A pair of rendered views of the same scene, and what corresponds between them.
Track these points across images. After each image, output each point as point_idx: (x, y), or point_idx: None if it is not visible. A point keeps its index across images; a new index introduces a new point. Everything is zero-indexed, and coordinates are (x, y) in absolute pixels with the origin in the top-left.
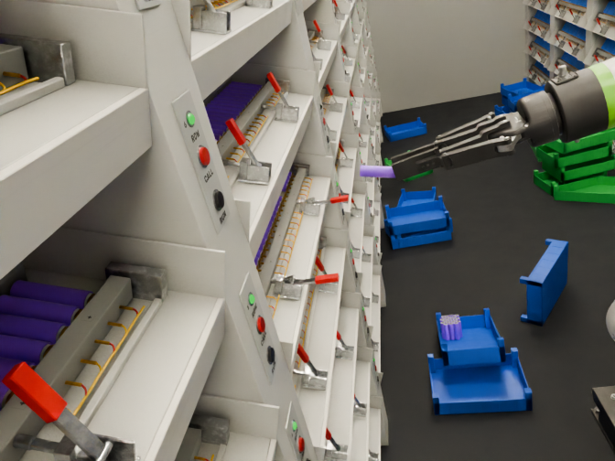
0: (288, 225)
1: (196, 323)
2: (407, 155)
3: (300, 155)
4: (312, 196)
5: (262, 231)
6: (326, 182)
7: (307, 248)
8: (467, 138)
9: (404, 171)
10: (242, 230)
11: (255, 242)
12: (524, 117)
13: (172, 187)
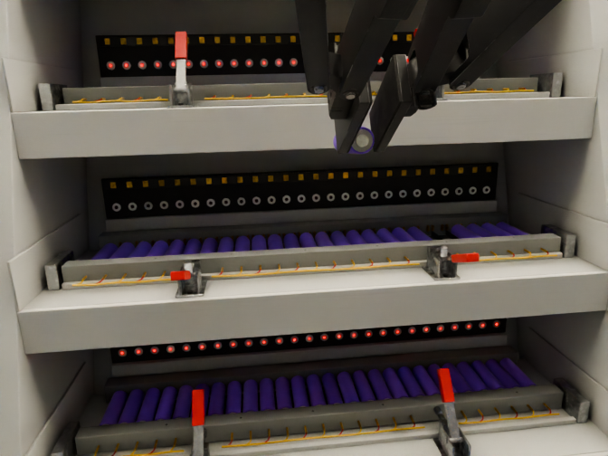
0: (350, 255)
1: None
2: (377, 97)
3: (570, 214)
4: (501, 269)
5: (99, 142)
6: (580, 270)
7: (319, 285)
8: (432, 10)
9: (339, 127)
10: (2, 91)
11: (57, 136)
12: None
13: None
